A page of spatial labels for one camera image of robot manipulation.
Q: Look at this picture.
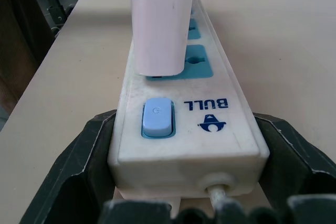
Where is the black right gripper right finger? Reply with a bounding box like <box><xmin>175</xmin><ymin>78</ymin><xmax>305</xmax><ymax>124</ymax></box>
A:
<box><xmin>253</xmin><ymin>112</ymin><xmax>336</xmax><ymax>210</ymax></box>

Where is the white blue power strip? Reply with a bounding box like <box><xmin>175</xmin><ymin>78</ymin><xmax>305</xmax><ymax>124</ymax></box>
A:
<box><xmin>107</xmin><ymin>0</ymin><xmax>270</xmax><ymax>200</ymax></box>

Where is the black metal frame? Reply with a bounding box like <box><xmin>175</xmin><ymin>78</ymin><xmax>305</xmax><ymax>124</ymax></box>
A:
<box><xmin>33</xmin><ymin>0</ymin><xmax>91</xmax><ymax>41</ymax></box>

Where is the white charger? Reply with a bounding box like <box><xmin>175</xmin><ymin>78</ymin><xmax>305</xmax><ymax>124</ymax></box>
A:
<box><xmin>130</xmin><ymin>0</ymin><xmax>198</xmax><ymax>77</ymax></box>

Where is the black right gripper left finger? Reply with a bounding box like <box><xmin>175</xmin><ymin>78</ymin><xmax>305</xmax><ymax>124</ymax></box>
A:
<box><xmin>25</xmin><ymin>109</ymin><xmax>118</xmax><ymax>224</ymax></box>

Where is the dark brown cabinet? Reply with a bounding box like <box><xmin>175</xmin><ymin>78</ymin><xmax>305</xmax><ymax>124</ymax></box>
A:
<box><xmin>0</xmin><ymin>0</ymin><xmax>57</xmax><ymax>132</ymax></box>

